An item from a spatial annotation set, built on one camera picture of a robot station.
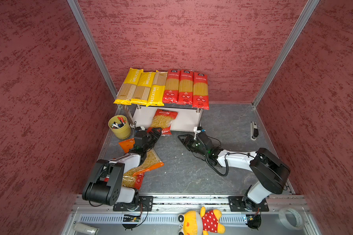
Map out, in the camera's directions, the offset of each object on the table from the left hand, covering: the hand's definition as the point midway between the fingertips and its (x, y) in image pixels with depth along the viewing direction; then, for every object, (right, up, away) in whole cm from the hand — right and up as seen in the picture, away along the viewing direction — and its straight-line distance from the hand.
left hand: (160, 133), depth 91 cm
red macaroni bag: (+1, +9, +6) cm, 11 cm away
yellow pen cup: (-28, +5, +4) cm, 29 cm away
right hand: (+11, -3, -8) cm, 14 cm away
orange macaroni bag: (-5, -16, -6) cm, 18 cm away
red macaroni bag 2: (-16, -25, -12) cm, 32 cm away
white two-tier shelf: (+18, +10, +9) cm, 23 cm away
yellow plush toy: (+19, -36, -28) cm, 49 cm away
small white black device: (+65, 0, +9) cm, 65 cm away
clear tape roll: (+64, -37, -20) cm, 76 cm away
